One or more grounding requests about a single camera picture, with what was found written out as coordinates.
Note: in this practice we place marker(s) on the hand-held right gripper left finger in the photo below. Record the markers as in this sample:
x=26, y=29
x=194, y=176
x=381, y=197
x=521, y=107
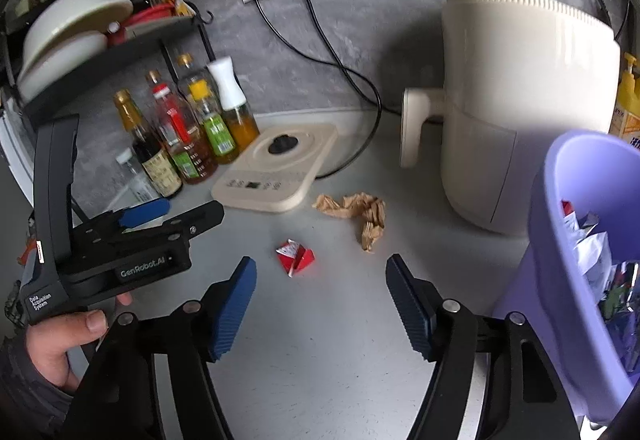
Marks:
x=232, y=310

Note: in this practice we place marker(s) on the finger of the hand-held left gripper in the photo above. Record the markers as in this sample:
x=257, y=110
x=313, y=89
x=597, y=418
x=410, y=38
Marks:
x=200, y=215
x=147, y=211

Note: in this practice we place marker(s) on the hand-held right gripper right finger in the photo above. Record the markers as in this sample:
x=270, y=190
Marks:
x=410, y=305

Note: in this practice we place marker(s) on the purple plastic bucket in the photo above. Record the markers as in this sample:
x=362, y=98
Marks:
x=550, y=270

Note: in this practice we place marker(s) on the person's left forearm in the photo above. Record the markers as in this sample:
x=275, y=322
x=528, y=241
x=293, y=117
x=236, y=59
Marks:
x=30, y=400

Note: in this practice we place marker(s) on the person's left hand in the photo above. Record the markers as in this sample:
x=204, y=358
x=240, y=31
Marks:
x=50, y=345

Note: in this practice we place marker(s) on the small clear jar white lid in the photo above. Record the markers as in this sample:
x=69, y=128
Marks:
x=135, y=175

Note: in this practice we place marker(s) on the dark soy sauce bottle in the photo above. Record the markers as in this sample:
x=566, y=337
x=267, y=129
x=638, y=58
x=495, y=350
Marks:
x=152, y=160

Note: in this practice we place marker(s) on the red label oil bottle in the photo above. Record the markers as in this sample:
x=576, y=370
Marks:
x=185, y=140

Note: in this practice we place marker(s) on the red folded wrapper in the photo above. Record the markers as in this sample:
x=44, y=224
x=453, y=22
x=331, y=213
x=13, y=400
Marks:
x=295, y=260

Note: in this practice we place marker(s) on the yellow cap green label bottle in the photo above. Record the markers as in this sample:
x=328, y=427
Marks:
x=217, y=135

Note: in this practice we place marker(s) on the long brown crumpled paper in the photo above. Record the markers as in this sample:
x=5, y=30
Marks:
x=372, y=220

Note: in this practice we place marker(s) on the white top oil sprayer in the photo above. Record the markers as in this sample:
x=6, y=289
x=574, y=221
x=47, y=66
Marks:
x=240, y=125

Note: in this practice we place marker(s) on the beige induction cooker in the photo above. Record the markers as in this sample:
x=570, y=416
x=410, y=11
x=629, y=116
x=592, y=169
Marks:
x=290, y=165

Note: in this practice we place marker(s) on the cream bowl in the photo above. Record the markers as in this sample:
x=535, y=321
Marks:
x=75, y=15
x=55, y=70

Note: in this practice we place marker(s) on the gold cap clear bottle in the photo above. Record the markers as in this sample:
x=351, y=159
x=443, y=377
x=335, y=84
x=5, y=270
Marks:
x=189, y=70

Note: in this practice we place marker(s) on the black kitchen rack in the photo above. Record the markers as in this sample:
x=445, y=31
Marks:
x=100, y=52

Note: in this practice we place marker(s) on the red plastic container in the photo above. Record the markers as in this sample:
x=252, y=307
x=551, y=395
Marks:
x=150, y=15

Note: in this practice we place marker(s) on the cream air fryer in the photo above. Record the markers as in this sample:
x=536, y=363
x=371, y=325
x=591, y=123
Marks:
x=525, y=95

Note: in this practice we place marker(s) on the yellow detergent bottle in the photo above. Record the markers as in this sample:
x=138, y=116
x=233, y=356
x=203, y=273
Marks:
x=627, y=105

